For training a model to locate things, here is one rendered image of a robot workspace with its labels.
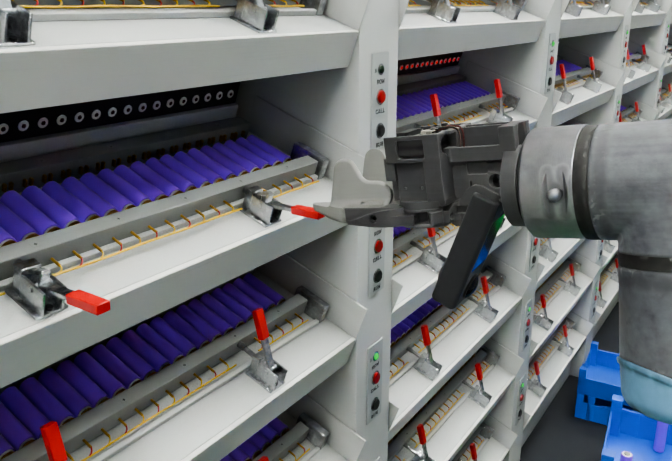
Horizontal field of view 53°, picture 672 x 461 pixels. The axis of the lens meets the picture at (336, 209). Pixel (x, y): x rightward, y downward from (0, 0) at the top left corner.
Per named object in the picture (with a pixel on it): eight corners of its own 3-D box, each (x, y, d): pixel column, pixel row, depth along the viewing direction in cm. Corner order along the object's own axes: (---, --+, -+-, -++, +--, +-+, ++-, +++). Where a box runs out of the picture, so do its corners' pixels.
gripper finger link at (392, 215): (358, 197, 65) (445, 193, 61) (361, 215, 66) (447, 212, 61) (336, 209, 61) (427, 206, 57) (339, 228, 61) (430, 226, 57)
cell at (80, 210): (57, 195, 65) (100, 228, 63) (39, 199, 64) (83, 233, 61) (59, 178, 65) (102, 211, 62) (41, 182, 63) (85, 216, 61)
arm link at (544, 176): (606, 222, 58) (574, 255, 50) (548, 221, 61) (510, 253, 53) (599, 117, 56) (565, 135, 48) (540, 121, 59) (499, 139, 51)
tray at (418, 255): (521, 229, 149) (548, 174, 142) (381, 336, 101) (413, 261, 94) (443, 185, 157) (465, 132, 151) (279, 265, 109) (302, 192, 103)
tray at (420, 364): (514, 312, 155) (540, 263, 148) (379, 451, 106) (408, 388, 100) (439, 266, 163) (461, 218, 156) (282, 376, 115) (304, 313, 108)
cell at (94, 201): (75, 190, 67) (118, 222, 65) (59, 194, 66) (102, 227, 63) (77, 174, 66) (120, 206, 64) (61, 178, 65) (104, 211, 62)
